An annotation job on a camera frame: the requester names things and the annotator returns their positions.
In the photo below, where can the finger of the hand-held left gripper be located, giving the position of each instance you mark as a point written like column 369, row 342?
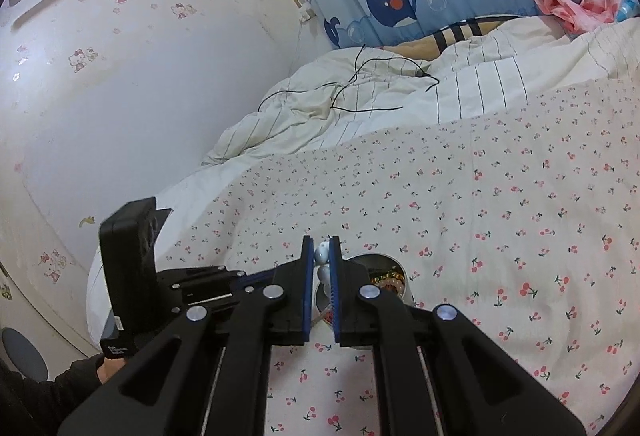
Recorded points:
column 215, row 296
column 200, row 275

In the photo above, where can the round silver metal tin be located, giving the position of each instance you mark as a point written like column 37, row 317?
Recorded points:
column 405, row 288

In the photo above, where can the wall socket with plug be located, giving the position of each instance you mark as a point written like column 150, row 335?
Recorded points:
column 303, row 6

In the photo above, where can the tan striped pillow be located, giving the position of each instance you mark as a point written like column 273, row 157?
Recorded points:
column 450, row 38

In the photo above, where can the person's left forearm dark sleeve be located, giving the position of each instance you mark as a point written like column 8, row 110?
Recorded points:
column 50, row 391

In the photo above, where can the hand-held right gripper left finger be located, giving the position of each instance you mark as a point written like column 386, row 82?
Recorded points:
column 308, row 286

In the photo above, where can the white striped duvet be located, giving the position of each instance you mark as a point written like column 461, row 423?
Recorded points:
column 400, row 101

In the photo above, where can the cherry print bedsheet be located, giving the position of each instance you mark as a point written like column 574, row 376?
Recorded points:
column 475, row 226

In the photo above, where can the light blue object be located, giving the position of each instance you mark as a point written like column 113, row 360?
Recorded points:
column 627, row 8

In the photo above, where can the pink cloth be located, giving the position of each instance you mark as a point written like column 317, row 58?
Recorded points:
column 575, row 6

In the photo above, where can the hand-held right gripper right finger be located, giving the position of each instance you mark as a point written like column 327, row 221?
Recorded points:
column 336, row 296

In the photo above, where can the grey round stool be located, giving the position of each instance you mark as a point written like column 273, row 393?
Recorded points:
column 25, row 353

